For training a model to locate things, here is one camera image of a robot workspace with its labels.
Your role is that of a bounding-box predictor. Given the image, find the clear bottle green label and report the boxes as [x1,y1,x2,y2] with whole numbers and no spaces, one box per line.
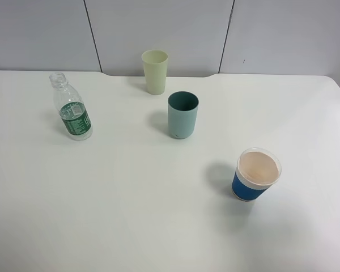
[49,72,93,141]

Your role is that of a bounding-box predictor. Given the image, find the teal plastic cup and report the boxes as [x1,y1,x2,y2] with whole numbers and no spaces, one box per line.
[168,91,199,139]

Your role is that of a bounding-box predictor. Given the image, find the blue sleeve paper cup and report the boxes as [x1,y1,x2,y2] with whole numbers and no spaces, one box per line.
[231,147,282,202]

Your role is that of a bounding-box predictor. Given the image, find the pale yellow plastic cup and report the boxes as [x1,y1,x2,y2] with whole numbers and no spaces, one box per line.
[142,50,168,95]

